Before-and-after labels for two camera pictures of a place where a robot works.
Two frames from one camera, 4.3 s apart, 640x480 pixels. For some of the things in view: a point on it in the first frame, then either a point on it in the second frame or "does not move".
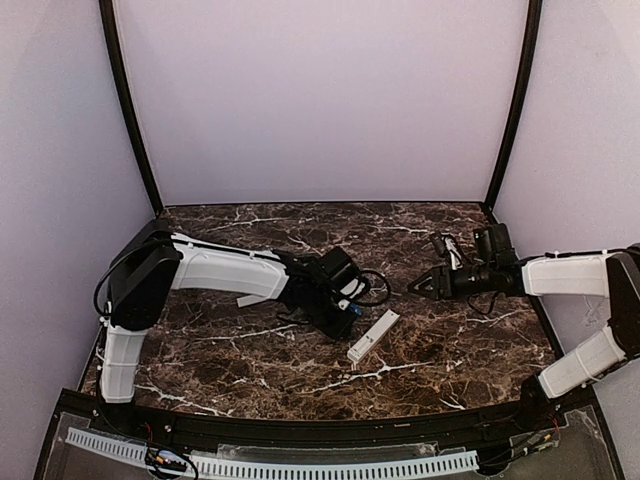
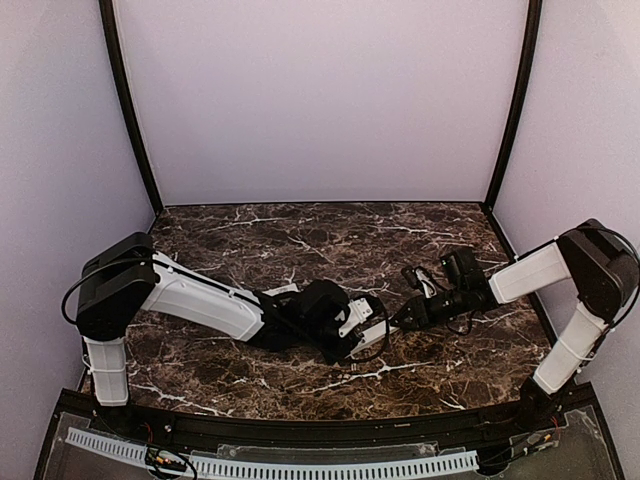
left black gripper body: (330, 320) → (338, 351)
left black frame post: (107, 9) does not move
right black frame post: (524, 86) does not move
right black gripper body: (442, 281) → (422, 314)
